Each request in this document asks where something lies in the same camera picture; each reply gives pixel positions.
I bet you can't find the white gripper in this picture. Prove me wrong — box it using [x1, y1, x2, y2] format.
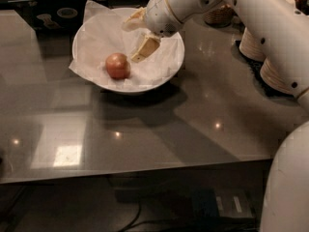
[122, 0, 183, 63]

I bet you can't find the red apple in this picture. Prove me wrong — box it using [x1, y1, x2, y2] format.
[105, 53, 130, 79]

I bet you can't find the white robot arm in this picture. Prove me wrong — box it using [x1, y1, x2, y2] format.
[123, 0, 309, 232]

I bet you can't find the white bowl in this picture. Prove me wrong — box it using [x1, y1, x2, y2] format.
[71, 7, 185, 94]

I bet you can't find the white paper liner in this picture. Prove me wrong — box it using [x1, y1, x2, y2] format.
[68, 0, 183, 89]

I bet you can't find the glass jar with grains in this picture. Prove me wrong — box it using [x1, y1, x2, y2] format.
[203, 5, 234, 27]

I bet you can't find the black mat under stacks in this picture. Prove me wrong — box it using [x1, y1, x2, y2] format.
[240, 53, 291, 98]

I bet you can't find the front stack of paper bowls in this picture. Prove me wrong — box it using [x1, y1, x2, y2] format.
[260, 59, 291, 95]

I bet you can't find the dark box under table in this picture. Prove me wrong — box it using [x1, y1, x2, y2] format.
[191, 189, 256, 220]

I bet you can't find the black cable on floor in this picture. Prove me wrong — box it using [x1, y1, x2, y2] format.
[117, 196, 259, 232]

